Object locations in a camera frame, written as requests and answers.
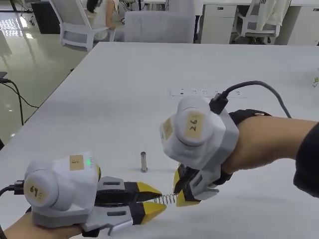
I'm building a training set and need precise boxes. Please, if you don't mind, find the black floor cable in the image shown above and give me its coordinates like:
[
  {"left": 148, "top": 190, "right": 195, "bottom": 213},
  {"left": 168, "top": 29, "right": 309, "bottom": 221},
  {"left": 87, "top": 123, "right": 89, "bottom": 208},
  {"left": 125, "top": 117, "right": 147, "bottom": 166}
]
[{"left": 0, "top": 78, "right": 40, "bottom": 126}]

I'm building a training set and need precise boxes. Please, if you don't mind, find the black cabinet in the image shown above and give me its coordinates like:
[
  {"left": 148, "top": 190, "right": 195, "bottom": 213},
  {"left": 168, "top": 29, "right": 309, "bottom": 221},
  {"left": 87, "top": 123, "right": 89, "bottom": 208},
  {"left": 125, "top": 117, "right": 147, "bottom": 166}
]
[{"left": 30, "top": 1, "right": 62, "bottom": 35}]

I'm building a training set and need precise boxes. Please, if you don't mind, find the person's right hand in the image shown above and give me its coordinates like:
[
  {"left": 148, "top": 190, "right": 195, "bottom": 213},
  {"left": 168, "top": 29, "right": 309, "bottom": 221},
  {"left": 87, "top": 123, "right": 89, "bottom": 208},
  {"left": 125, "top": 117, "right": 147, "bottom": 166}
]
[{"left": 211, "top": 109, "right": 278, "bottom": 186}]

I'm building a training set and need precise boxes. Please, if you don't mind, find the white office desk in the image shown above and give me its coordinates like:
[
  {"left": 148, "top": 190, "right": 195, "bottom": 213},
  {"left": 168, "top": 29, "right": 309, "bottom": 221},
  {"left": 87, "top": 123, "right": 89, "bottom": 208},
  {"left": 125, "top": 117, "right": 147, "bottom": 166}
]
[{"left": 281, "top": 4, "right": 319, "bottom": 47}]

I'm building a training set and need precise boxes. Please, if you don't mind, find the grey fabric chair back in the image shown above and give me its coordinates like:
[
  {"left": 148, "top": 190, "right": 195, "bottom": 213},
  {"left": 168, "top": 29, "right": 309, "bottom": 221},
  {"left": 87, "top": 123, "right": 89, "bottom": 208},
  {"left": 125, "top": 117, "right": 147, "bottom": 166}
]
[{"left": 123, "top": 10, "right": 195, "bottom": 44}]

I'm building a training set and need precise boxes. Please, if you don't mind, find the metal pin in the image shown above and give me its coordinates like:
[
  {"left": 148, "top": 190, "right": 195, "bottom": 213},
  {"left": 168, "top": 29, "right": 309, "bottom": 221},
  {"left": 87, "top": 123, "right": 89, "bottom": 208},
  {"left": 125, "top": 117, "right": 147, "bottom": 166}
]
[{"left": 140, "top": 151, "right": 149, "bottom": 173}]

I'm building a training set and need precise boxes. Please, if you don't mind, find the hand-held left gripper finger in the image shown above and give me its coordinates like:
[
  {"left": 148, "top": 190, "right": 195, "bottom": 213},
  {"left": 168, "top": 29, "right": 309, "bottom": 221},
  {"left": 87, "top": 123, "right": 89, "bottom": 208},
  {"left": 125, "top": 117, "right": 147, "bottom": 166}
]
[
  {"left": 95, "top": 175, "right": 163, "bottom": 205},
  {"left": 81, "top": 201, "right": 167, "bottom": 237}
]

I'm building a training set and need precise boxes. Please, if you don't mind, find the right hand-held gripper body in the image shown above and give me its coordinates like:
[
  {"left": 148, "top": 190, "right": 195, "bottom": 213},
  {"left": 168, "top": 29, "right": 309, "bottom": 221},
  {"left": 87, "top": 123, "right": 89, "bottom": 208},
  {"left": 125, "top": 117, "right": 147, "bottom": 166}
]
[{"left": 159, "top": 97, "right": 240, "bottom": 185}]

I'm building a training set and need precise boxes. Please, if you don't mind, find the white mesh office chair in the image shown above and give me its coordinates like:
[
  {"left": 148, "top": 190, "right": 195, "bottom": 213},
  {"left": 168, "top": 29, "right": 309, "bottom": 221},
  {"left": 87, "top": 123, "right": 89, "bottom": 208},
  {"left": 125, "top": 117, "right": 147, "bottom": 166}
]
[{"left": 48, "top": 0, "right": 111, "bottom": 52}]

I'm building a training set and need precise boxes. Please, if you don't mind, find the white power strip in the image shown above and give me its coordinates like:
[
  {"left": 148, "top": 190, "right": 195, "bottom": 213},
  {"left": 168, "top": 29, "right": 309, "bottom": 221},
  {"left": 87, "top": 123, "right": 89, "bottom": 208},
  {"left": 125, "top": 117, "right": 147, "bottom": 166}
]
[{"left": 170, "top": 87, "right": 250, "bottom": 99}]

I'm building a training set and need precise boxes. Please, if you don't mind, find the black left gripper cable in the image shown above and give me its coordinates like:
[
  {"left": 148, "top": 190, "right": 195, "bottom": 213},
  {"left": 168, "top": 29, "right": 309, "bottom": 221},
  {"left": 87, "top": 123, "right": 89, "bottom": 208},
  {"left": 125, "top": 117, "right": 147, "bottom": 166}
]
[{"left": 0, "top": 181, "right": 26, "bottom": 198}]

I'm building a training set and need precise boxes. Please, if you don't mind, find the white drawer cabinet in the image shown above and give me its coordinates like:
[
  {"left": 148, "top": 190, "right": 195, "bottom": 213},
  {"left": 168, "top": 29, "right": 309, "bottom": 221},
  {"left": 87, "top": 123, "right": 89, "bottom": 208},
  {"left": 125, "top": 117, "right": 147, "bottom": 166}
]
[{"left": 200, "top": 3, "right": 238, "bottom": 45}]

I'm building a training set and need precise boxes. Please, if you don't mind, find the grey right gripper cable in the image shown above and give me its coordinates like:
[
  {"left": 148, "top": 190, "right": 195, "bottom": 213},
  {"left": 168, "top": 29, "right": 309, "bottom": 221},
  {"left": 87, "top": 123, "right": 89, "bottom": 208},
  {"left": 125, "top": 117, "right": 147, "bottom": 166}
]
[{"left": 208, "top": 80, "right": 293, "bottom": 119}]

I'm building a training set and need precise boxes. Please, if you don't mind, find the person's right forearm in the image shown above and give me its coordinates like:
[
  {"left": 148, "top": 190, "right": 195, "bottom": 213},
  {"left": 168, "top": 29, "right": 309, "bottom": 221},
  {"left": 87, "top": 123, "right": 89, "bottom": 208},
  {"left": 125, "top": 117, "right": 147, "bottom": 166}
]
[{"left": 274, "top": 119, "right": 319, "bottom": 200}]

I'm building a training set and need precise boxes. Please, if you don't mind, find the white office chair with jacket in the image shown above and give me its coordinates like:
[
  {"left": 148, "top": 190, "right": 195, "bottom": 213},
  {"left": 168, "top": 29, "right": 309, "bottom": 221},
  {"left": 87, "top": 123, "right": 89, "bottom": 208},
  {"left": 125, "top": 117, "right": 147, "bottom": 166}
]
[{"left": 233, "top": 0, "right": 292, "bottom": 45}]

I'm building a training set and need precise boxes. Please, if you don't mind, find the small metal coil spring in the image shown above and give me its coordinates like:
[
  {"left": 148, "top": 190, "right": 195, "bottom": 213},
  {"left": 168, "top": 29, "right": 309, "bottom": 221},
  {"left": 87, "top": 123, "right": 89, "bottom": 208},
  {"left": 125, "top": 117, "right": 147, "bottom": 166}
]
[{"left": 153, "top": 192, "right": 178, "bottom": 205}]

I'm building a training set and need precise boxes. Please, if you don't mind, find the person's left hand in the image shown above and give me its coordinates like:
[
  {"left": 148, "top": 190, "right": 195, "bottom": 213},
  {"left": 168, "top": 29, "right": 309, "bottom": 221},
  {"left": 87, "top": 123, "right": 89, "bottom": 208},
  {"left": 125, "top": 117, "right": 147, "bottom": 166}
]
[{"left": 0, "top": 208, "right": 99, "bottom": 239}]

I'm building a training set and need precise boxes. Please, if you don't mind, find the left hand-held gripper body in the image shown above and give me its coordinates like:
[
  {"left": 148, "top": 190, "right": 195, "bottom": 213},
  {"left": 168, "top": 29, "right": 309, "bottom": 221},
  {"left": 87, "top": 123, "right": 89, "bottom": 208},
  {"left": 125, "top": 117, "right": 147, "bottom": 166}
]
[{"left": 24, "top": 151, "right": 102, "bottom": 229}]

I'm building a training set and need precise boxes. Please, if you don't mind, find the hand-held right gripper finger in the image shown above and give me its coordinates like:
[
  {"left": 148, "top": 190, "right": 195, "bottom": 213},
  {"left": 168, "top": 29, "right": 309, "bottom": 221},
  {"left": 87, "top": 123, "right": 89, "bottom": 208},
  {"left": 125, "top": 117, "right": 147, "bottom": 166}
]
[
  {"left": 175, "top": 169, "right": 220, "bottom": 208},
  {"left": 173, "top": 164, "right": 188, "bottom": 195}
]

